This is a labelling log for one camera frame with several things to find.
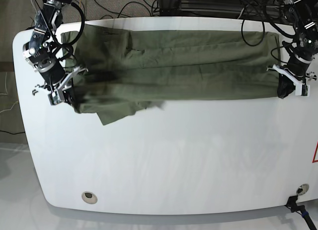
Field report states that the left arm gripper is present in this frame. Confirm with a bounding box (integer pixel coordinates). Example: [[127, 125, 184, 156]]
[[277, 55, 312, 99]]

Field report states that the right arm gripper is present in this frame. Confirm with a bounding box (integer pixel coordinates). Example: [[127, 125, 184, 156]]
[[34, 57, 79, 113]]

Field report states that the olive green T-shirt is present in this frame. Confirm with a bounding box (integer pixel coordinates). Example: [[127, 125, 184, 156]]
[[74, 25, 280, 125]]

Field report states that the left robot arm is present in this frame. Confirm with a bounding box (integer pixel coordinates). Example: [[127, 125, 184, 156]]
[[273, 0, 318, 99]]

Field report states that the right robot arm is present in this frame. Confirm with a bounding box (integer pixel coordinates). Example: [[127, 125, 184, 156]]
[[23, 0, 85, 106]]

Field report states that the red warning triangle sticker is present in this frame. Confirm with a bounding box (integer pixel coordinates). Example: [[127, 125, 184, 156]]
[[312, 143, 318, 163]]

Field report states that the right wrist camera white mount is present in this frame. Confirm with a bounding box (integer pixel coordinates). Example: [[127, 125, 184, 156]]
[[31, 65, 89, 106]]

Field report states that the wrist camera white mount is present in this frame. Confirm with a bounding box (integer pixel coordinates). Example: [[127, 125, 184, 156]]
[[31, 65, 89, 106], [266, 65, 318, 97]]

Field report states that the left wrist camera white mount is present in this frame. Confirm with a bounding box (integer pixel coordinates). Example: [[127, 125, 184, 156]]
[[266, 65, 318, 97]]

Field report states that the left table cable grommet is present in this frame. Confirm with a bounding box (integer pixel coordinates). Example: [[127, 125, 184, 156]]
[[81, 191, 98, 205]]

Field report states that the table cable grommet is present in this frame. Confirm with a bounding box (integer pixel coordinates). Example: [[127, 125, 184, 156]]
[[81, 191, 98, 205], [296, 183, 310, 196]]

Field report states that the right table cable grommet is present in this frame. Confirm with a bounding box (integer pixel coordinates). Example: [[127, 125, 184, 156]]
[[296, 183, 310, 196]]

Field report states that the black clamp with cable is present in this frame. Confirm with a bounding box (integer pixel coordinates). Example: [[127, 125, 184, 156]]
[[285, 195, 317, 230]]

